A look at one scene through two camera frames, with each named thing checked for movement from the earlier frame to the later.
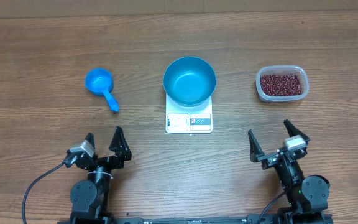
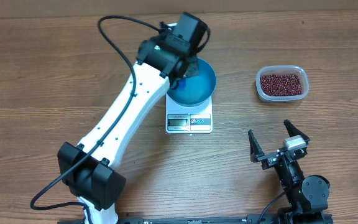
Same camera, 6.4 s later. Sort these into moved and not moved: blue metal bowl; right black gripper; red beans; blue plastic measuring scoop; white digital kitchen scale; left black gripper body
Moved: left black gripper body; blue plastic measuring scoop
Not moved: white digital kitchen scale; blue metal bowl; right black gripper; red beans
